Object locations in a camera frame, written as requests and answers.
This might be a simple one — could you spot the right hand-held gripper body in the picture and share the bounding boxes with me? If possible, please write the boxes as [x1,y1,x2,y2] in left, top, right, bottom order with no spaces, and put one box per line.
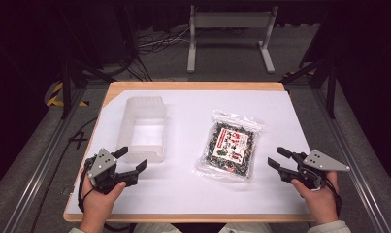
[279,149,350,191]

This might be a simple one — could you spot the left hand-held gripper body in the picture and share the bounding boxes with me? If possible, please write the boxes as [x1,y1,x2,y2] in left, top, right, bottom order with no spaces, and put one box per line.
[84,148,141,195]

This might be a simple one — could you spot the translucent plastic container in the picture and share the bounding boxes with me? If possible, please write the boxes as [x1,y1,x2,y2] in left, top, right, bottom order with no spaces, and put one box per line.
[115,95,168,164]

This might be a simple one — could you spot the clear snack packet red label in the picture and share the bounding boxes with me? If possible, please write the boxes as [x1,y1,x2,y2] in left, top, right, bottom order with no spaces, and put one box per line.
[192,109,266,183]

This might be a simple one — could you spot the person's right hand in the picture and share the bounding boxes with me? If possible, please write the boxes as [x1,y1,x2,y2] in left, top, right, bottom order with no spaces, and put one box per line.
[291,171,341,226]

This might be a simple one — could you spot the person's left hand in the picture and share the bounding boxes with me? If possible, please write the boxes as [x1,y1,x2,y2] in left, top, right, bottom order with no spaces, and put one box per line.
[79,168,127,229]

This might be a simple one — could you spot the black tripod stand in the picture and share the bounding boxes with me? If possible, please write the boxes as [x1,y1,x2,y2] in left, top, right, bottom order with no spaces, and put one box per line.
[278,9,340,120]
[57,6,143,120]

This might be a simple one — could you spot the yellow black hazard tape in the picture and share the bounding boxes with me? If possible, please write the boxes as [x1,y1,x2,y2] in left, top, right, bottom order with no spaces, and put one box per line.
[46,82,89,108]

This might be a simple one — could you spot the wooden table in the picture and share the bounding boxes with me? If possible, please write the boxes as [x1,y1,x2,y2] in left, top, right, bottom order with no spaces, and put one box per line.
[62,81,316,224]

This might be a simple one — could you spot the white metal stand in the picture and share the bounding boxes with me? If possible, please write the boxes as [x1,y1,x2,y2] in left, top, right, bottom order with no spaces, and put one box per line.
[186,4,279,74]

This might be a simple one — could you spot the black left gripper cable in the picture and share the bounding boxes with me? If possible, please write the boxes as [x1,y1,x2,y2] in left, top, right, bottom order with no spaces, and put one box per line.
[77,156,98,214]

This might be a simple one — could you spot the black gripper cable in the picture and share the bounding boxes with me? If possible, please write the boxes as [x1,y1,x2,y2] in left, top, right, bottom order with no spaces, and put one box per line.
[324,177,343,218]
[77,156,98,214]

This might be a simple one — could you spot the aluminium floor rail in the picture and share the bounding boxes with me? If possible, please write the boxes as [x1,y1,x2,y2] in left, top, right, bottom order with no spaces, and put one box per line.
[1,84,89,233]
[310,85,391,233]

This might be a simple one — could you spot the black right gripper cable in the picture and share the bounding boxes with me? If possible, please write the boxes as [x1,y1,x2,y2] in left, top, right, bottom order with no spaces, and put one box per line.
[324,177,343,218]

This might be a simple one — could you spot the thin black floor cable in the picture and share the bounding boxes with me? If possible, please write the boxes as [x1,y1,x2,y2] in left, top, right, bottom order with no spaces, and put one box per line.
[27,116,98,233]

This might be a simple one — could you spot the bundle of floor cables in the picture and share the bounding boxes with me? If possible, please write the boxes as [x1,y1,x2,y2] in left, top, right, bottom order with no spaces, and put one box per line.
[137,26,191,55]

